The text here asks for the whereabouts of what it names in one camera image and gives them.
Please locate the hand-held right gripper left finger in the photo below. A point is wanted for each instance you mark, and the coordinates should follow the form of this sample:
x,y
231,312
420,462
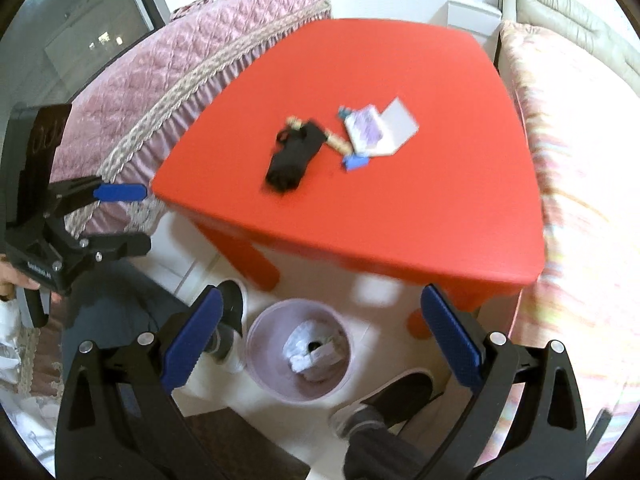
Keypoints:
x,y
192,335

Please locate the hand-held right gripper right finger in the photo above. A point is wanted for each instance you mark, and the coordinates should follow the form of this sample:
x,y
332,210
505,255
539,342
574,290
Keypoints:
x,y
452,335

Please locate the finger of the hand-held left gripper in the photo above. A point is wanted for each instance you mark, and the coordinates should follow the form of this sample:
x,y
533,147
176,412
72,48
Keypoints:
x,y
120,192
120,246

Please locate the person's left hand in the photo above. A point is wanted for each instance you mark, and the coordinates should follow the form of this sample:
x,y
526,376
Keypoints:
x,y
12,277

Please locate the person's left shoe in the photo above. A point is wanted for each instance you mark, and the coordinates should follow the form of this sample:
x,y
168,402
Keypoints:
x,y
231,302

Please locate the person's shoe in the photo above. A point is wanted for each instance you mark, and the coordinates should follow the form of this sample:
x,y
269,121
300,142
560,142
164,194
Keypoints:
x,y
395,395
231,302

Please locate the person's left leg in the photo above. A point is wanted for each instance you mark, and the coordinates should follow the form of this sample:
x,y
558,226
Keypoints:
x,y
115,300

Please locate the person's leg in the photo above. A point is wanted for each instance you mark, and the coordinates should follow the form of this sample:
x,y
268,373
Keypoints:
x,y
115,300
380,455

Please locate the pink waste bin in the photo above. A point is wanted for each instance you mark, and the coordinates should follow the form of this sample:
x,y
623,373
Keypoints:
x,y
265,360

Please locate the person's right shoe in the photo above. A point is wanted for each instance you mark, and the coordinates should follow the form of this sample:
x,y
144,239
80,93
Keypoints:
x,y
395,395

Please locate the brown rug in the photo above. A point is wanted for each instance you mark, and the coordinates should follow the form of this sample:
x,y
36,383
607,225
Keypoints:
x,y
240,447

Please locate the crumpled white paper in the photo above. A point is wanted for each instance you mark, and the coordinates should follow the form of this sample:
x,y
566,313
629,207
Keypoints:
x,y
320,355

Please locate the red table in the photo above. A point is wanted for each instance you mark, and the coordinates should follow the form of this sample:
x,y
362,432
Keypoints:
x,y
400,210

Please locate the person's right leg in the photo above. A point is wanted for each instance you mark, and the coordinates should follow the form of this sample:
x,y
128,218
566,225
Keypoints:
x,y
380,455

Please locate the pink quilted bedspread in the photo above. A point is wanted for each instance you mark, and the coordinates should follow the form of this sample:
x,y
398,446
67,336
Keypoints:
x,y
200,60

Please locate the glass window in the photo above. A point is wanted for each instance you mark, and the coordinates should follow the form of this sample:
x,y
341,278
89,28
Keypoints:
x,y
90,25

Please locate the black cloth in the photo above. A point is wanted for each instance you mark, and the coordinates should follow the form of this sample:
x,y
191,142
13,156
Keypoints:
x,y
292,157

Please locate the pastel striped blanket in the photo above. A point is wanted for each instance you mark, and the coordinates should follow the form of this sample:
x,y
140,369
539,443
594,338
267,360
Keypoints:
x,y
580,210

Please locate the small blue wrapper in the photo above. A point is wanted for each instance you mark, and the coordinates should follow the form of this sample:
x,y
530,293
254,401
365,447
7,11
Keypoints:
x,y
356,162

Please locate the white paper sheet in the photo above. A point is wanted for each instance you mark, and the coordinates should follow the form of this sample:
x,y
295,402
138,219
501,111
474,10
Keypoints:
x,y
400,122

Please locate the wooden stick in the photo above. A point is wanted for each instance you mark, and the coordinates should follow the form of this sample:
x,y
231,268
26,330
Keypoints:
x,y
337,142

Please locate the purple printed packet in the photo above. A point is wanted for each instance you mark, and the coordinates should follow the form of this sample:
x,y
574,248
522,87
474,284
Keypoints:
x,y
367,127

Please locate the small teal wrapper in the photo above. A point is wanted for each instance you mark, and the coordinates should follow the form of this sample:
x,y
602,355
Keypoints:
x,y
343,112

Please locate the white cabinet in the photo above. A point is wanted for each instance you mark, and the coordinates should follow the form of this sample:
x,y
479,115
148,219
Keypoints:
x,y
470,15

